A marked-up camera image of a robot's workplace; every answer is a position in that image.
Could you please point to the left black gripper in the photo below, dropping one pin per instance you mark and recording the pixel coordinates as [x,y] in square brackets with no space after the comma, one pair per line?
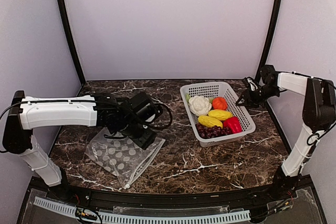
[145,141]

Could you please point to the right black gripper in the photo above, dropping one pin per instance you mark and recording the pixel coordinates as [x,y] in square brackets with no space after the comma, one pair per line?
[249,97]

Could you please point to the yellow corn toy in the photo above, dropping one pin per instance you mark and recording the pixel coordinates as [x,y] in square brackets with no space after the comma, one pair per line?
[221,115]
[209,121]

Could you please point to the clear polka dot zip bag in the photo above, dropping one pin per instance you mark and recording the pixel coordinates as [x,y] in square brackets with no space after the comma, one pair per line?
[120,156]

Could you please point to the white cauliflower toy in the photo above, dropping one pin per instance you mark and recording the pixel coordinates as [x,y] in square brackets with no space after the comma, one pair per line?
[199,105]

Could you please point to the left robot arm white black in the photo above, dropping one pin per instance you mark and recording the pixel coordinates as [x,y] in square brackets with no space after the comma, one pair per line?
[27,113]

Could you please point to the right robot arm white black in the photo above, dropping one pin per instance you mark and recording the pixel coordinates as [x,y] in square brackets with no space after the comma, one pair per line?
[318,116]

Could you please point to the orange pumpkin toy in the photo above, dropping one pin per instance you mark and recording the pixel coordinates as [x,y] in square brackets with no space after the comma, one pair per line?
[219,103]

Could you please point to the red bell pepper toy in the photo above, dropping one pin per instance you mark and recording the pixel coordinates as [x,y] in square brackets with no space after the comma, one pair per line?
[234,124]

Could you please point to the dark red grape bunch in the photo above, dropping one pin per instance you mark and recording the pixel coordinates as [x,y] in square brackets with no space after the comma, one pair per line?
[212,132]

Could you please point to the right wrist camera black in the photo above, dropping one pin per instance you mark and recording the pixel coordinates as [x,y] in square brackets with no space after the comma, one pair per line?
[250,83]

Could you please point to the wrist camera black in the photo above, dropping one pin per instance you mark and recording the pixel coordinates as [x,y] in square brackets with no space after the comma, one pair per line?
[250,83]
[164,117]

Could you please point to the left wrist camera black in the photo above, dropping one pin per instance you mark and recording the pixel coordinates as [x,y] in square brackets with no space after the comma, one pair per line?
[164,117]

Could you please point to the black front rail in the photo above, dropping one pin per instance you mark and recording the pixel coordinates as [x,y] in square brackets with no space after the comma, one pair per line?
[104,199]

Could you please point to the small circuit board with wires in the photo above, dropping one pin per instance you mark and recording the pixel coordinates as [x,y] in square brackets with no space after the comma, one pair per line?
[84,215]

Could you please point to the white slotted cable duct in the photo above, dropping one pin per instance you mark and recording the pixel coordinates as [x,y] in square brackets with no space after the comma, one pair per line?
[147,215]

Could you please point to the right black frame post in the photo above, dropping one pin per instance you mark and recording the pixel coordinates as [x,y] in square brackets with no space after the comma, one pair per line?
[270,32]

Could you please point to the black frame post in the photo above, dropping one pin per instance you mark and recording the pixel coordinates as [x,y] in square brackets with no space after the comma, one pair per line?
[270,32]
[70,41]

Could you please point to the left black frame post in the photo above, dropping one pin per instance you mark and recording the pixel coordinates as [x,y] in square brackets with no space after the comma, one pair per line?
[70,41]

